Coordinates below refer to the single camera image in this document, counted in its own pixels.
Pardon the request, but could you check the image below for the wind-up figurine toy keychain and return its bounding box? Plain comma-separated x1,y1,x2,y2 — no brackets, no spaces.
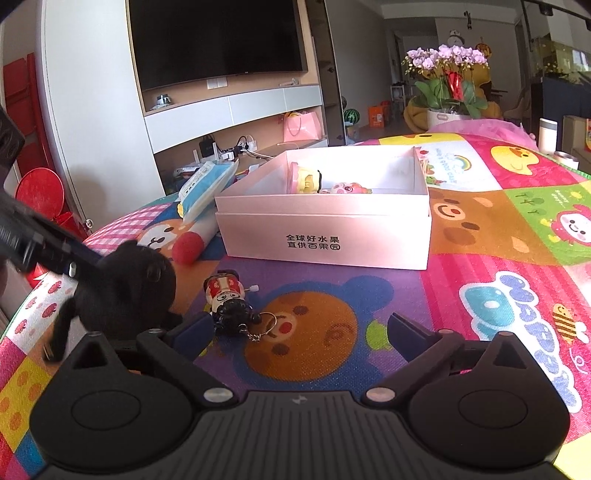
202,270,279,342

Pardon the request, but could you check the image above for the black plush cat toy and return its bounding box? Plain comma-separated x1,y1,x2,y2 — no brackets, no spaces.
43,240,182,363

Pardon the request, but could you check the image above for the white red toy rocket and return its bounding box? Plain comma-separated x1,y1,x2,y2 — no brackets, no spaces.
171,211,218,265

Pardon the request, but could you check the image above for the blue white mask package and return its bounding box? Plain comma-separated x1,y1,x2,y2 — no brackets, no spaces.
177,161,238,224

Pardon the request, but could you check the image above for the red folding stool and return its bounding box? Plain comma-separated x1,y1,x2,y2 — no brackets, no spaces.
2,52,89,290

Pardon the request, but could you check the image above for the colourful cartoon play mat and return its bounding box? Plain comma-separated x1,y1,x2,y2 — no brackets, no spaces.
1,133,590,479

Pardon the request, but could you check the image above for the pink cardboard box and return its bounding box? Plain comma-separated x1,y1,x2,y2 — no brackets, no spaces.
215,145,432,271

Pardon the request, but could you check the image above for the pink pig toy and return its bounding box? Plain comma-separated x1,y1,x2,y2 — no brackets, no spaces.
320,182,372,194

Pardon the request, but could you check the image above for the white TV cabinet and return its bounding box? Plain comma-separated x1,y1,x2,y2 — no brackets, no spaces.
125,1,322,186

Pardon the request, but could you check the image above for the yellow pink toy in box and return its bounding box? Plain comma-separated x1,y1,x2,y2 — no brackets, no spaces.
287,162,322,194

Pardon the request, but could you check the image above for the orange paper bag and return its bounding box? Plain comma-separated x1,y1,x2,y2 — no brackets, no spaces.
368,104,391,128

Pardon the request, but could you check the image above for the black television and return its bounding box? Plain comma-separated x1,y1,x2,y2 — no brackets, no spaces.
128,0,308,90

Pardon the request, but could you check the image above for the watermelon ball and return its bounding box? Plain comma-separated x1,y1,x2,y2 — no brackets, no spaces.
344,108,361,126

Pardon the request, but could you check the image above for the white cylindrical speaker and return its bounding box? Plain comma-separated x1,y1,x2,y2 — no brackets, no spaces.
538,118,558,155

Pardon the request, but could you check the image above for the pink gift bag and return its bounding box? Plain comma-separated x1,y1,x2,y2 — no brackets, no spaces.
283,112,324,143

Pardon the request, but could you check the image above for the purple orchid flower pot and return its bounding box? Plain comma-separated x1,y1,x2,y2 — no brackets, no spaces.
403,44,489,119

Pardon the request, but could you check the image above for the glass fish tank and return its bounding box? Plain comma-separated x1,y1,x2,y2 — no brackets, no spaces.
521,1,590,84

